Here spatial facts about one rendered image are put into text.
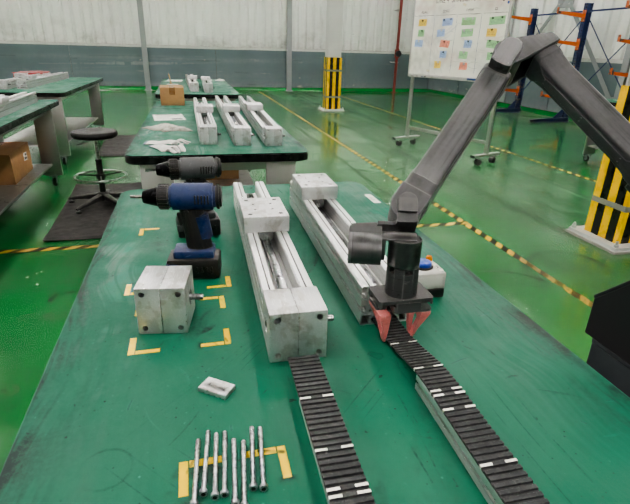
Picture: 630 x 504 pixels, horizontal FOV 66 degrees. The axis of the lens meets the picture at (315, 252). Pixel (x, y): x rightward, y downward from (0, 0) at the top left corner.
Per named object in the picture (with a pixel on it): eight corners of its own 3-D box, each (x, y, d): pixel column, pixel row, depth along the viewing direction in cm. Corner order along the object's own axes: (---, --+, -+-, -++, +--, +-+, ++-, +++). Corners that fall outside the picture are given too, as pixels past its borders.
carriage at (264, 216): (289, 241, 120) (289, 215, 117) (244, 243, 117) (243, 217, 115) (279, 220, 134) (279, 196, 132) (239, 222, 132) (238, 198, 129)
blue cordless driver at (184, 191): (224, 279, 112) (219, 187, 104) (136, 281, 110) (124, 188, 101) (226, 265, 119) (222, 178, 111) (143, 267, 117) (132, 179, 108)
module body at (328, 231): (406, 320, 97) (411, 283, 94) (359, 325, 95) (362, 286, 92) (317, 203, 169) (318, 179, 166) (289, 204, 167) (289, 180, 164)
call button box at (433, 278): (443, 297, 107) (447, 271, 105) (402, 300, 105) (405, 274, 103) (427, 281, 114) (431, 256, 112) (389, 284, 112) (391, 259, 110)
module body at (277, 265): (315, 329, 93) (316, 290, 90) (263, 334, 91) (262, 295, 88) (263, 205, 165) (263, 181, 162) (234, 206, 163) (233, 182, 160)
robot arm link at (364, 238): (418, 191, 83) (412, 212, 91) (350, 188, 84) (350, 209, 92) (418, 257, 78) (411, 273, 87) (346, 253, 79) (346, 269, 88)
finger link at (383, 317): (365, 332, 93) (368, 288, 89) (400, 328, 94) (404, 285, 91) (377, 352, 87) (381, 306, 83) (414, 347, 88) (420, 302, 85)
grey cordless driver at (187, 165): (225, 235, 138) (221, 159, 130) (152, 241, 133) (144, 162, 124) (221, 226, 145) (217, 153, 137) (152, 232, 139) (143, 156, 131)
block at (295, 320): (339, 355, 86) (341, 308, 82) (269, 363, 83) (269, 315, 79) (327, 328, 94) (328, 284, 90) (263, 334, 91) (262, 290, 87)
